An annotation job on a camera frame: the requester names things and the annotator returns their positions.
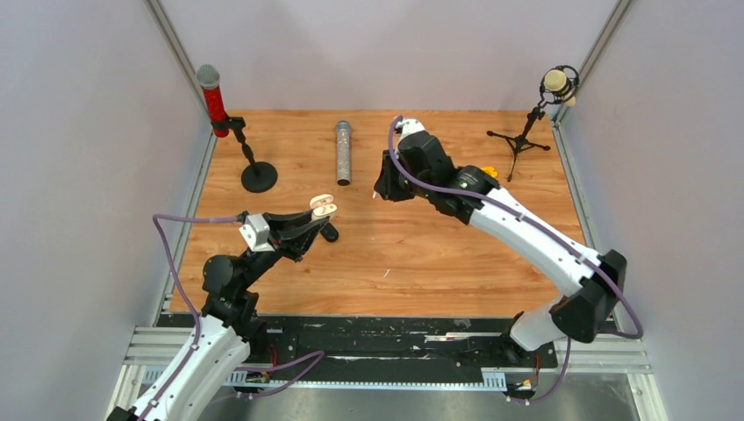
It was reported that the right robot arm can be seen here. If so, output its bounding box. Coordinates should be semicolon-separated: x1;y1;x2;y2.
374;121;627;367

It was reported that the yellow triangular plastic piece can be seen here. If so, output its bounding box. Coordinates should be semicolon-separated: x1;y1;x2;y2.
481;167;498;178

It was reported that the white earbud case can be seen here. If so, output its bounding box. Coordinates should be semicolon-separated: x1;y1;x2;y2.
309;194;338;220

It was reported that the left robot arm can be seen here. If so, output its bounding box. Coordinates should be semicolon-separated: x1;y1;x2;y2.
108;204;338;420

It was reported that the beige condenser microphone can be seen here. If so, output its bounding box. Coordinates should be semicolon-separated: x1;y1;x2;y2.
542;68;579;107

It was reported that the black earbud charging case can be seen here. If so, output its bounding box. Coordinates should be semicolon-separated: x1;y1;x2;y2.
320;223;340;243

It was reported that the silver glitter microphone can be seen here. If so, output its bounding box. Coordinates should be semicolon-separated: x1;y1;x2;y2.
334;120;352;186

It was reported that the black tripod mic stand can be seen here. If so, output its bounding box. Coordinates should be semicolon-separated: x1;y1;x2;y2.
486;64;581;182

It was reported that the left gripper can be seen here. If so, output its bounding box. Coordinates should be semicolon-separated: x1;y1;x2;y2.
239;208;328;290

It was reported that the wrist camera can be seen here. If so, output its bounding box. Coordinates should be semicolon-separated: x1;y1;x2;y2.
239;214;274;253
395;118;426;140

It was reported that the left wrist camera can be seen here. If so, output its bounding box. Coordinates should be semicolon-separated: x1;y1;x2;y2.
239;214;274;253

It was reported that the slotted cable duct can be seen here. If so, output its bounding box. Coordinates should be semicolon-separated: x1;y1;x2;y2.
220;366;508;391

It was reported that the red glitter microphone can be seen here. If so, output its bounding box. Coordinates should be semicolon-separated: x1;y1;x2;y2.
196;64;230;138

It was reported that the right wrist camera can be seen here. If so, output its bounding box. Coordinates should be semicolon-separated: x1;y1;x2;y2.
395;118;426;140

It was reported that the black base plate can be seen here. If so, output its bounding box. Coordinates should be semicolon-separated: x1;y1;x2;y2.
245;316;559;384

